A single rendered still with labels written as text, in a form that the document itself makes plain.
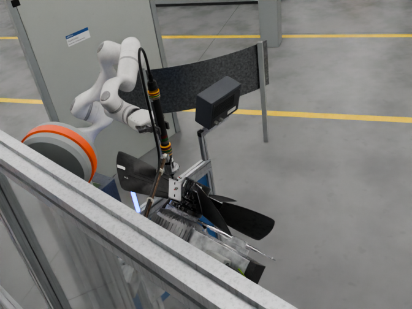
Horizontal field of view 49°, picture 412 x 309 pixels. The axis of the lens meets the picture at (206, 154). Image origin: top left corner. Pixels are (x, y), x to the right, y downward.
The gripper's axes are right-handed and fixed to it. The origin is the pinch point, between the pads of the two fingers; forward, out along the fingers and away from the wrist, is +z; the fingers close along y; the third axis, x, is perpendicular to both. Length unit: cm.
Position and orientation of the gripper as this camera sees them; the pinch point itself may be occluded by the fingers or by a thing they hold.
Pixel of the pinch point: (160, 127)
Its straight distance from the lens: 175.3
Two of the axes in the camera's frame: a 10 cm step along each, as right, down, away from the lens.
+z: 7.4, 3.1, -6.0
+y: -6.6, 5.0, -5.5
